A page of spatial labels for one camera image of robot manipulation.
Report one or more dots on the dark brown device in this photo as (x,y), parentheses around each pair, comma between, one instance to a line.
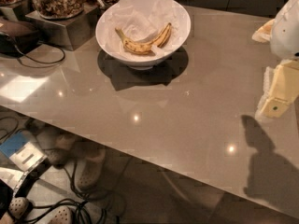
(17,37)

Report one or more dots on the white paper liner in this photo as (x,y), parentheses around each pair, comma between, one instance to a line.
(138,22)

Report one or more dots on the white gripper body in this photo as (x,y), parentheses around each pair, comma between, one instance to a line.
(286,32)

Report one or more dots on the metal stand block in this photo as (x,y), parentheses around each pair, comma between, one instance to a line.
(17,11)
(69,34)

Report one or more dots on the blue and white box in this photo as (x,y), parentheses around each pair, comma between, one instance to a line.
(22,152)

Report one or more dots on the beige clog shoe pair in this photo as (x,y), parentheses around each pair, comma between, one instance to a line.
(22,211)

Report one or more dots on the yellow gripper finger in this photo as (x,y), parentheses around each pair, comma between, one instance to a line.
(263,34)
(280,89)

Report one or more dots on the glass jar of nuts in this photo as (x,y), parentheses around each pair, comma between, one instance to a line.
(58,9)

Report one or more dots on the white ceramic bowl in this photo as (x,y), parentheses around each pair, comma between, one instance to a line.
(141,59)

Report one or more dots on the grey clog shoe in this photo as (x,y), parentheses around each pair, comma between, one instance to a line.
(94,162)

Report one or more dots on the spotted yellow banana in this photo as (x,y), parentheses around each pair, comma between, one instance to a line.
(145,48)

